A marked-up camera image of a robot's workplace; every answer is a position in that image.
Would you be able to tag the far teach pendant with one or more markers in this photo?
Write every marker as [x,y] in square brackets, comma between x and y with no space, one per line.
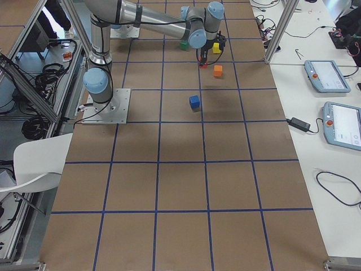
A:
[326,77]

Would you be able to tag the near teach pendant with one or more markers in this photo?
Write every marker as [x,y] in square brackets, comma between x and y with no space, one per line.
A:
[341,125]

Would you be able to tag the orange block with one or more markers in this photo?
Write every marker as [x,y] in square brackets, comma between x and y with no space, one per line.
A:
[218,71]

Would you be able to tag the red snack packet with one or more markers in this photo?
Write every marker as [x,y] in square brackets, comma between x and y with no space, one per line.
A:
[67,56]

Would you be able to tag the aluminium frame post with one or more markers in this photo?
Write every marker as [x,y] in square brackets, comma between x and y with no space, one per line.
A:
[280,29]

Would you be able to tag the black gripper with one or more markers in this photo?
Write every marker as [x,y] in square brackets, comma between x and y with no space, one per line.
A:
[205,46]

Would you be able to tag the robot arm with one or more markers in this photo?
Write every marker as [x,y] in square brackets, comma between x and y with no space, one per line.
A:
[198,26]

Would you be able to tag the black power adapter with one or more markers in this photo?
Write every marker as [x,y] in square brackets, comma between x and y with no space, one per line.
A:
[299,124]

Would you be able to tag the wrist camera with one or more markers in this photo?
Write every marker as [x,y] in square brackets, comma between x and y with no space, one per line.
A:
[221,40]

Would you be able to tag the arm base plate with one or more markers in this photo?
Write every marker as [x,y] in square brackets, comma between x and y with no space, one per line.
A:
[124,32]
[114,113]

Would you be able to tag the teach pendant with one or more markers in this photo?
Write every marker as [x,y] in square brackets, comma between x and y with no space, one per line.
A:
[341,125]
[326,77]

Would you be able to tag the yellow block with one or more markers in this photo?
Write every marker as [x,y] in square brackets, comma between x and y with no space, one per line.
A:
[216,48]

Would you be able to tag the blue block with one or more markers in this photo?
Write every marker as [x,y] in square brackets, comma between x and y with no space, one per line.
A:
[194,102]

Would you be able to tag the green block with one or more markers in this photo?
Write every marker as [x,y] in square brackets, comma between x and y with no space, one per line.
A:
[184,45]

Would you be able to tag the white chair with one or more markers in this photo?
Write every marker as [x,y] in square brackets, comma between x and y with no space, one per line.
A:
[38,165]

